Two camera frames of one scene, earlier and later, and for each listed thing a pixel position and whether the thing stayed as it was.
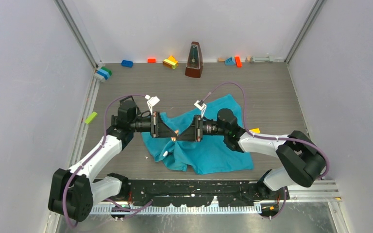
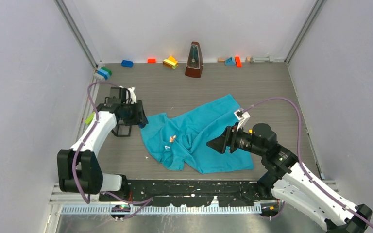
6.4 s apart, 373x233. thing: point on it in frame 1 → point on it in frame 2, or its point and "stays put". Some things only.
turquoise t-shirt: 213,154 stays put
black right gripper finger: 190,134 → 219,143
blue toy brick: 127,63 stays put
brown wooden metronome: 194,62 stays put
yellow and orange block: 171,62 stays put
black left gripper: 158,128 → 140,117
